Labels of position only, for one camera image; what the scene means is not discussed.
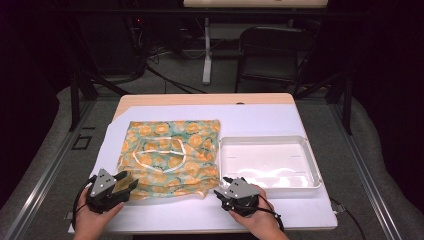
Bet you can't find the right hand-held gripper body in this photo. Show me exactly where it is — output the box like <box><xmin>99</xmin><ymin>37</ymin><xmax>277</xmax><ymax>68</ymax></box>
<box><xmin>221</xmin><ymin>177</ymin><xmax>261</xmax><ymax>218</ymax></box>

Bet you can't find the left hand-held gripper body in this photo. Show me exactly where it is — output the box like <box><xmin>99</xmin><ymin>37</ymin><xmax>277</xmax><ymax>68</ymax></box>
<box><xmin>85</xmin><ymin>168</ymin><xmax>132</xmax><ymax>215</ymax></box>

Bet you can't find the white plastic tray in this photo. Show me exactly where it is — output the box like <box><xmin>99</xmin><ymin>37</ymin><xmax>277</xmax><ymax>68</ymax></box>
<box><xmin>217</xmin><ymin>134</ymin><xmax>324</xmax><ymax>200</ymax></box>

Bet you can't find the orange fruit print cloth bag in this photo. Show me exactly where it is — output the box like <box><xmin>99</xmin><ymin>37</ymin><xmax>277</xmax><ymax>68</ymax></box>
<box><xmin>116</xmin><ymin>119</ymin><xmax>222</xmax><ymax>201</ymax></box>

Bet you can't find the person's right hand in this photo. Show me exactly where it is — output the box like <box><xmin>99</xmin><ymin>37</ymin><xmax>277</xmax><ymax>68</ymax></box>
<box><xmin>229</xmin><ymin>184</ymin><xmax>290</xmax><ymax>240</ymax></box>

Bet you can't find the person's left hand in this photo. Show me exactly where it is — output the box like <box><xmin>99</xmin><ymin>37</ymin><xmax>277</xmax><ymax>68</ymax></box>
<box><xmin>73</xmin><ymin>187</ymin><xmax>126</xmax><ymax>240</ymax></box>

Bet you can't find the black metal stand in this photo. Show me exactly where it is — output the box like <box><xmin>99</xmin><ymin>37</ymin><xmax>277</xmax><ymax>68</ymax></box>
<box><xmin>67</xmin><ymin>64</ymin><xmax>132</xmax><ymax>133</ymax></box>
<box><xmin>294</xmin><ymin>70</ymin><xmax>355</xmax><ymax>136</ymax></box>

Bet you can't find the white table leg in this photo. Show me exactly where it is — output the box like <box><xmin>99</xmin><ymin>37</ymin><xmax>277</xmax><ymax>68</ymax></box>
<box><xmin>201</xmin><ymin>16</ymin><xmax>214</xmax><ymax>86</ymax></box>

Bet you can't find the black folding chair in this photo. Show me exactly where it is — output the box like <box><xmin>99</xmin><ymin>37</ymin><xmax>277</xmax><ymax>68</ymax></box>
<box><xmin>234</xmin><ymin>25</ymin><xmax>318</xmax><ymax>98</ymax></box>

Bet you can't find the light wooden table top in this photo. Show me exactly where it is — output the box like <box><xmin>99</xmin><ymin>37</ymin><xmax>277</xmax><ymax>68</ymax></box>
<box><xmin>182</xmin><ymin>0</ymin><xmax>330</xmax><ymax>9</ymax></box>

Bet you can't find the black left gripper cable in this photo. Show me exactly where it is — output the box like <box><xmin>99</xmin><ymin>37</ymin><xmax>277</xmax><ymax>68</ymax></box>
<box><xmin>71</xmin><ymin>175</ymin><xmax>98</xmax><ymax>232</ymax></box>

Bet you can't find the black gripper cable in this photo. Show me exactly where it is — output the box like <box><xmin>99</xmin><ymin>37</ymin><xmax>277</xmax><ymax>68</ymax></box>
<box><xmin>232</xmin><ymin>194</ymin><xmax>285</xmax><ymax>233</ymax></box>
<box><xmin>71</xmin><ymin>175</ymin><xmax>98</xmax><ymax>232</ymax></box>

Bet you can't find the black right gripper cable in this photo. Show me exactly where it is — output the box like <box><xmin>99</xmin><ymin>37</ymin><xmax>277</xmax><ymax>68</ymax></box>
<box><xmin>232</xmin><ymin>194</ymin><xmax>285</xmax><ymax>233</ymax></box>

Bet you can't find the aluminium floor rail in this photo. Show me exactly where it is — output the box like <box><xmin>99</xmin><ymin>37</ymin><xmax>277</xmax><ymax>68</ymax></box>
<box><xmin>327</xmin><ymin>99</ymin><xmax>404</xmax><ymax>240</ymax></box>
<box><xmin>2</xmin><ymin>99</ymin><xmax>98</xmax><ymax>240</ymax></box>

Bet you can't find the black floor cable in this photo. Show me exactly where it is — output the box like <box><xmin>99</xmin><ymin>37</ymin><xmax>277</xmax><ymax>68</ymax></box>
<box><xmin>144</xmin><ymin>64</ymin><xmax>208</xmax><ymax>95</ymax></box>

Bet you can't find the black cable beside table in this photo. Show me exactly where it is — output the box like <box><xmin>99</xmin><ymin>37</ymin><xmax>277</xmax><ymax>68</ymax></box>
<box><xmin>329</xmin><ymin>197</ymin><xmax>367</xmax><ymax>240</ymax></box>

